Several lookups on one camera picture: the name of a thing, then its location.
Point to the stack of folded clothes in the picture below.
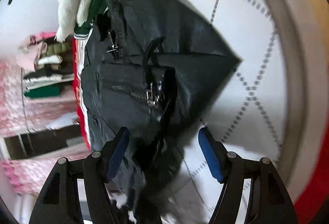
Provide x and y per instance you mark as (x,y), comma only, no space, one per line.
(43,64)

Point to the black leather jacket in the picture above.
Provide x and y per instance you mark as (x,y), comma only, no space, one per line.
(144,72)

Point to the pink patterned blanket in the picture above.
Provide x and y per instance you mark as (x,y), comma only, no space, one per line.
(28,116)

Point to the red white striped garment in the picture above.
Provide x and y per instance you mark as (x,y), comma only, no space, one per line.
(80,90)

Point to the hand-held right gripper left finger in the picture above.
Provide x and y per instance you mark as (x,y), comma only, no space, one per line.
(118,152)

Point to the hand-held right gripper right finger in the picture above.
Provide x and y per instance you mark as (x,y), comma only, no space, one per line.
(210,152)

